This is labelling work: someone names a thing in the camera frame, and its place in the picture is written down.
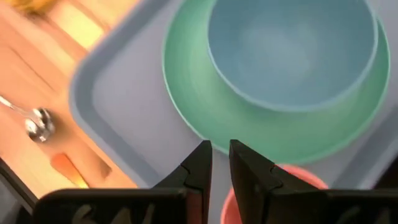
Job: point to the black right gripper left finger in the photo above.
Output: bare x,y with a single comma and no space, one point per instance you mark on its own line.
124,208

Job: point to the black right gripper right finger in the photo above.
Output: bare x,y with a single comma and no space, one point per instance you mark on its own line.
295,208

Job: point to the pink ribbed plastic cup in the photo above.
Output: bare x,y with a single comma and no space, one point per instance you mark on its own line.
228,211

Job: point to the teal plastic plate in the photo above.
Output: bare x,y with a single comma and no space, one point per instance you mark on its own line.
192,93

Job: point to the blue plastic bowl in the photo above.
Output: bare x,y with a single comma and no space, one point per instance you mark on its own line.
292,56

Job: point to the yellow cloth napkin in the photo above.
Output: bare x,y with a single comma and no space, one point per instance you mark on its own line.
31,4

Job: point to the blue plastic tray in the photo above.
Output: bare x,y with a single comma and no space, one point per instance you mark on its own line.
130,102

